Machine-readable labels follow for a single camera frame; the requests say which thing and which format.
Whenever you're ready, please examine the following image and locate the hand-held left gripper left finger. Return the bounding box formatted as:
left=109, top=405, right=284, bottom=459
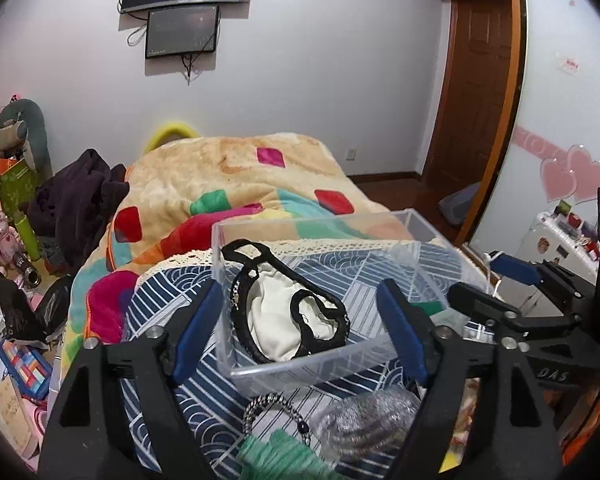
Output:
left=39, top=277, right=226, bottom=480

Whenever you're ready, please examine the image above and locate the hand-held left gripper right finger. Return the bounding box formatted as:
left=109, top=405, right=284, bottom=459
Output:
left=376, top=278, right=567, bottom=480

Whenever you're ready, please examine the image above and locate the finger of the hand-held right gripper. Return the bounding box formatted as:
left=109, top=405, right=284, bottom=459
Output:
left=490, top=252, right=597, bottom=312
left=447, top=282, right=582, bottom=349

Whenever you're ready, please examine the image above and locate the white underwear with black lace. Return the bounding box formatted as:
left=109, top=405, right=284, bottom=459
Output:
left=221, top=241, right=352, bottom=364

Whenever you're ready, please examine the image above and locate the clear plastic storage box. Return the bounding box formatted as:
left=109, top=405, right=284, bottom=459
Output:
left=211, top=208, right=496, bottom=398

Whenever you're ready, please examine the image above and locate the dark green cloth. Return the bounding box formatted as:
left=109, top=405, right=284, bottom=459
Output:
left=412, top=300, right=449, bottom=319

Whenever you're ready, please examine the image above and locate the blue white patterned cloth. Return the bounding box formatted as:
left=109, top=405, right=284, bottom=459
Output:
left=122, top=239, right=492, bottom=480

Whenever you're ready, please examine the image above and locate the silver striped underwear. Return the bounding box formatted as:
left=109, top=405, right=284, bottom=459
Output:
left=312, top=389, right=424, bottom=464

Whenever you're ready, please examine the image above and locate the green knit fabric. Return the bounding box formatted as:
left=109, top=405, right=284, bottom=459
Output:
left=237, top=429, right=352, bottom=480

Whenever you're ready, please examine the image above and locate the colourful plush blanket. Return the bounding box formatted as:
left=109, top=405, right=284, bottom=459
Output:
left=61, top=132, right=431, bottom=366

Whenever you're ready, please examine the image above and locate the brown wooden door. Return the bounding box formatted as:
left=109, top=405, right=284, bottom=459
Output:
left=424, top=0, right=514, bottom=197

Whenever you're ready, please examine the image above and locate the black plastic bag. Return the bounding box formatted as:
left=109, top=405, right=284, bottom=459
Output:
left=0, top=274, right=74, bottom=347

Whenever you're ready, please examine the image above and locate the colourful patterned box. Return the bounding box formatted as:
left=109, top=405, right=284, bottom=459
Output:
left=2, top=339, right=54, bottom=402

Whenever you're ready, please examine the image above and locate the dark purple clothing pile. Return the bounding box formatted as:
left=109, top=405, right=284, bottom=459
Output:
left=27, top=148, right=131, bottom=275

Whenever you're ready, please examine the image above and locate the green bottle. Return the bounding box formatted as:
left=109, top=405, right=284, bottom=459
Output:
left=12, top=211, right=42, bottom=261

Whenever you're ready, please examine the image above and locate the small red and white sticker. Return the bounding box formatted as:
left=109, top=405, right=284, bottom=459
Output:
left=554, top=52, right=581, bottom=76

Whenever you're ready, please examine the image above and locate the pink bunny figurine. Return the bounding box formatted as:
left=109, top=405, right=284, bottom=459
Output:
left=0, top=198, right=22, bottom=272

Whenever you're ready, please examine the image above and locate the green cardboard box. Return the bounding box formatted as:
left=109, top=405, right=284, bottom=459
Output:
left=0, top=157, right=37, bottom=212

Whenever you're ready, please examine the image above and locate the grey plush toy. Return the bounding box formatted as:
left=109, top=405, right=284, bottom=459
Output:
left=0, top=98, right=54, bottom=172

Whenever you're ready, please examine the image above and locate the black and white beaded strap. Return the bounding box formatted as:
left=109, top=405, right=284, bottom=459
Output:
left=242, top=393, right=312, bottom=442

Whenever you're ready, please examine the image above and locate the pink heart wall decal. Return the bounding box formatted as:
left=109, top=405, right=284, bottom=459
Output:
left=540, top=143, right=600, bottom=205

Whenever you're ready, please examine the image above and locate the wooden door frame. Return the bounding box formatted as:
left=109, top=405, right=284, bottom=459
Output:
left=461, top=0, right=527, bottom=247

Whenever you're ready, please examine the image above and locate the black camera lens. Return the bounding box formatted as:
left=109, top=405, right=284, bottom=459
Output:
left=10, top=252, right=42, bottom=289

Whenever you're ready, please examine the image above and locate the yellow ring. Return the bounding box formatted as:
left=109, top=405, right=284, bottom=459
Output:
left=144, top=120, right=201, bottom=154

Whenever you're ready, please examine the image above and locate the black cable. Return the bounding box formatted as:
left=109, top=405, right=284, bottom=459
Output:
left=180, top=52, right=204, bottom=84

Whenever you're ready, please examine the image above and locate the small black wall monitor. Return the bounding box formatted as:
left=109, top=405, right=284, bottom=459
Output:
left=144, top=4, right=222, bottom=60

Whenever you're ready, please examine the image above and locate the white cable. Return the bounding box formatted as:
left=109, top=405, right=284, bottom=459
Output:
left=126, top=19, right=149, bottom=47

